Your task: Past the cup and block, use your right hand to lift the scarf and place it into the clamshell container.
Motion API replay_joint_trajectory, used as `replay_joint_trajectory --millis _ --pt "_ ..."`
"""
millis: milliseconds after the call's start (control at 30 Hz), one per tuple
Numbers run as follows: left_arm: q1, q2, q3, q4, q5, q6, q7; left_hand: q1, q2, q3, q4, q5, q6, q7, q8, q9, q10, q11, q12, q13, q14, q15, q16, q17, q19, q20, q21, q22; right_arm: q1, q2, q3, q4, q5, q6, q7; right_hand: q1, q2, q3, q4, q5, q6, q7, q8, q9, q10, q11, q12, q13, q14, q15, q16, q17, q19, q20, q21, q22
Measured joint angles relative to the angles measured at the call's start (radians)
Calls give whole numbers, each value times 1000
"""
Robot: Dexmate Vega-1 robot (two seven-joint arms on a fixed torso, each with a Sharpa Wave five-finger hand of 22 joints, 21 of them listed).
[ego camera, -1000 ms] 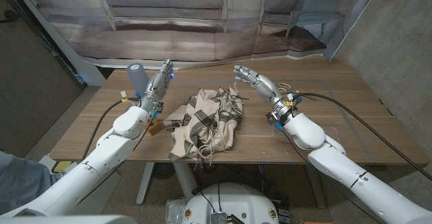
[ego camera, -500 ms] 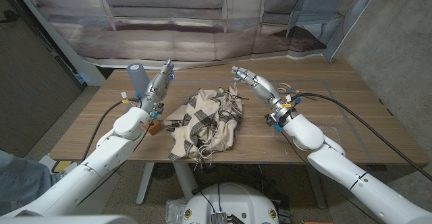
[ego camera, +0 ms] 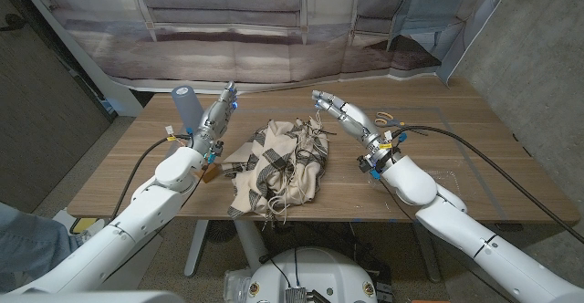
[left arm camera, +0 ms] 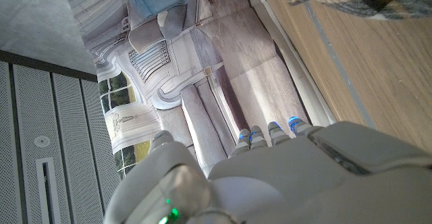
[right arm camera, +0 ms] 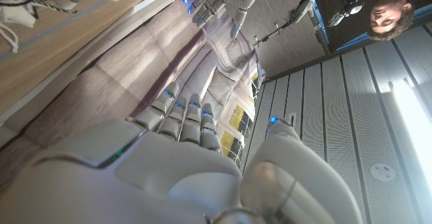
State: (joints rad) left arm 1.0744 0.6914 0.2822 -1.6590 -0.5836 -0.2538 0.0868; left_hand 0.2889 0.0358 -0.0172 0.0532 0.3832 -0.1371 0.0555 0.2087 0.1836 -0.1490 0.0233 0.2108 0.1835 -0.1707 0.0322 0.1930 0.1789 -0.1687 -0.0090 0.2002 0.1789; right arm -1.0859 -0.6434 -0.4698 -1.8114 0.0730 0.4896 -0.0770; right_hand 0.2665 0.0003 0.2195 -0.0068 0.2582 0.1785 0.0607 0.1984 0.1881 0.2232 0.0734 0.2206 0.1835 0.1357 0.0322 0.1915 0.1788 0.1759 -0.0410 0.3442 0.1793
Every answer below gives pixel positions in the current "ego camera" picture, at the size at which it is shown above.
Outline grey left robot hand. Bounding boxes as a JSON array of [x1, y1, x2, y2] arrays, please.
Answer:
[[190, 81, 239, 158]]

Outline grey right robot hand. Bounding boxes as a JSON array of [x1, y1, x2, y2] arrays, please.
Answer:
[[311, 89, 394, 162]]

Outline cream plaid fringed scarf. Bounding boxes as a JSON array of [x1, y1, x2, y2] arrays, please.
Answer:
[[220, 110, 338, 225]]

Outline grey cylindrical cup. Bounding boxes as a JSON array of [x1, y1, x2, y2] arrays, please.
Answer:
[[171, 85, 205, 133]]

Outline small wooden block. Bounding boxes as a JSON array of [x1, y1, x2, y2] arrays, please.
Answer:
[[196, 163, 221, 184]]

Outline clear plastic clamshell container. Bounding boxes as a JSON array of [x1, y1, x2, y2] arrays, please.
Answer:
[[426, 169, 462, 199]]

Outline printed sofa room backdrop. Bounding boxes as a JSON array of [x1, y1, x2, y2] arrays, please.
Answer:
[[26, 0, 521, 95]]

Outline white table leg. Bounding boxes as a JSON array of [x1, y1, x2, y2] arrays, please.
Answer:
[[233, 219, 270, 272], [183, 220, 210, 279]]

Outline grey table leg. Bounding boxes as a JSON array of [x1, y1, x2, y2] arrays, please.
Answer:
[[412, 223, 443, 284]]

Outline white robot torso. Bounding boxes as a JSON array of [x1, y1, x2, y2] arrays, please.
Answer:
[[245, 246, 379, 303]]

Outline clear plastic packaging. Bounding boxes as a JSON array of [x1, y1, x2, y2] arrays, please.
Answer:
[[223, 268, 253, 302]]

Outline yellow floor object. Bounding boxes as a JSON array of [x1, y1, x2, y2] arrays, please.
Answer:
[[70, 218, 95, 235]]

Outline person in blue jeans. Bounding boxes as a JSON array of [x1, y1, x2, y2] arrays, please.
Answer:
[[0, 202, 77, 290]]

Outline yellow-handled scissors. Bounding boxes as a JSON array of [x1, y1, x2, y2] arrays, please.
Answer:
[[373, 111, 430, 137]]

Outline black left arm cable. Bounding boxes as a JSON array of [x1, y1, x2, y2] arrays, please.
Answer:
[[109, 133, 193, 222]]

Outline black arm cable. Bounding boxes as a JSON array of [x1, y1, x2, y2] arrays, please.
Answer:
[[391, 124, 584, 245], [109, 133, 193, 222]]

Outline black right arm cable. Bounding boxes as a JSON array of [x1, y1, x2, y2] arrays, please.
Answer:
[[391, 124, 584, 245]]

